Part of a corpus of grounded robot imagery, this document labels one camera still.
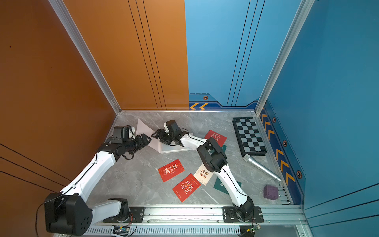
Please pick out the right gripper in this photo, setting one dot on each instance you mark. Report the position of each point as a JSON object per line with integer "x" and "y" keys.
{"x": 159, "y": 131}

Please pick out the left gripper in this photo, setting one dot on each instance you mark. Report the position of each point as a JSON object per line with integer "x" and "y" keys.
{"x": 141, "y": 144}

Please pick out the pink photo album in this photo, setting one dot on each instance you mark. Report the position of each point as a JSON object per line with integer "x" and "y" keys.
{"x": 188, "y": 140}

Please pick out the red card white characters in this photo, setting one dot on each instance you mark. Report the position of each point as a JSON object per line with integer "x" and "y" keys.
{"x": 171, "y": 170}

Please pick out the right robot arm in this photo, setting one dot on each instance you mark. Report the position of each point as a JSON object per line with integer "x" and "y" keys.
{"x": 215, "y": 161}

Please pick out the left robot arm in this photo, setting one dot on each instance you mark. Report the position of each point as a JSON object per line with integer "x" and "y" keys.
{"x": 67, "y": 212}

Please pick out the cream card red characters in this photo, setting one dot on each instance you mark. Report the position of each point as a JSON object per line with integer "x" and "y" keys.
{"x": 203, "y": 175}

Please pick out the red money card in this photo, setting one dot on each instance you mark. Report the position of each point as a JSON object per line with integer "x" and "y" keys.
{"x": 220, "y": 139}

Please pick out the green card lower right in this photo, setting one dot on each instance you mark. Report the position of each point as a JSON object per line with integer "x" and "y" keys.
{"x": 219, "y": 186}

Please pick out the left green circuit board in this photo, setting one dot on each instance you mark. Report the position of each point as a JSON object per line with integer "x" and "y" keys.
{"x": 121, "y": 231}

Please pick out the green circuit board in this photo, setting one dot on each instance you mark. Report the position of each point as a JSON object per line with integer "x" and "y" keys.
{"x": 121, "y": 231}
{"x": 253, "y": 229}

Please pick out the silver microphone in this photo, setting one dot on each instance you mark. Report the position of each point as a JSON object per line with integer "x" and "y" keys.
{"x": 249, "y": 159}

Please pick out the black white chessboard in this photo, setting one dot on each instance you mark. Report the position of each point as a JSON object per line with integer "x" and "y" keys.
{"x": 248, "y": 136}

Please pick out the purple cube box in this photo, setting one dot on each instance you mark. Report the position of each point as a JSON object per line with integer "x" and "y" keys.
{"x": 270, "y": 192}

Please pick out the right green circuit board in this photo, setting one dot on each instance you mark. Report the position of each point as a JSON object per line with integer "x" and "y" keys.
{"x": 253, "y": 229}

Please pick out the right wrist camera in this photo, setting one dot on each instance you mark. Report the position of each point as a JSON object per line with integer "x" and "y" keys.
{"x": 173, "y": 127}

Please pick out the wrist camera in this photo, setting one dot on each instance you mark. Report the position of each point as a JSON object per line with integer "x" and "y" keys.
{"x": 173, "y": 127}
{"x": 123, "y": 132}

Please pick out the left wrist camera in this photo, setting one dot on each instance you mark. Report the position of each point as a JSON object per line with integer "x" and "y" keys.
{"x": 123, "y": 132}

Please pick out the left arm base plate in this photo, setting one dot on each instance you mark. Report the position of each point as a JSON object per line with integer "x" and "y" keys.
{"x": 135, "y": 214}

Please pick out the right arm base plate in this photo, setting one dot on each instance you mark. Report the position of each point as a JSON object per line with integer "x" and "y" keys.
{"x": 230, "y": 216}

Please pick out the aluminium front rail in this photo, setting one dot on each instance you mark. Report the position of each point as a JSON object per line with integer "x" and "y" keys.
{"x": 212, "y": 214}

